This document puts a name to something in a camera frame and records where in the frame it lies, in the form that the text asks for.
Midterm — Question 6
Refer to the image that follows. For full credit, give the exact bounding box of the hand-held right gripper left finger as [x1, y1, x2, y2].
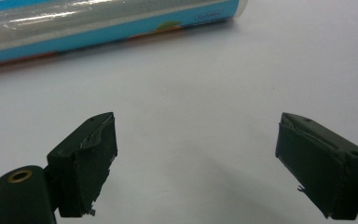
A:
[46, 111, 118, 218]

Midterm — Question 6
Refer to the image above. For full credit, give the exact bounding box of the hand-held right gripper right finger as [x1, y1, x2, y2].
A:
[274, 112, 358, 221]

